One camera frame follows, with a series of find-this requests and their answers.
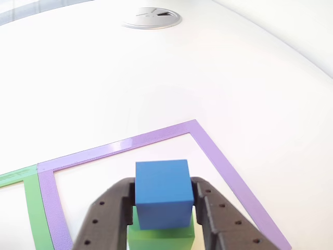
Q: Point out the green square frame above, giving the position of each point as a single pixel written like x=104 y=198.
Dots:
x=36 y=216

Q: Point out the small blue cube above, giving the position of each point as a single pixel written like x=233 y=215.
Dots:
x=164 y=182

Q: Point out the green block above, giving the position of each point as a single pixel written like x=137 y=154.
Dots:
x=161 y=239

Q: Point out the purple square frame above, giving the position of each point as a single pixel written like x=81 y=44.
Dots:
x=221 y=166

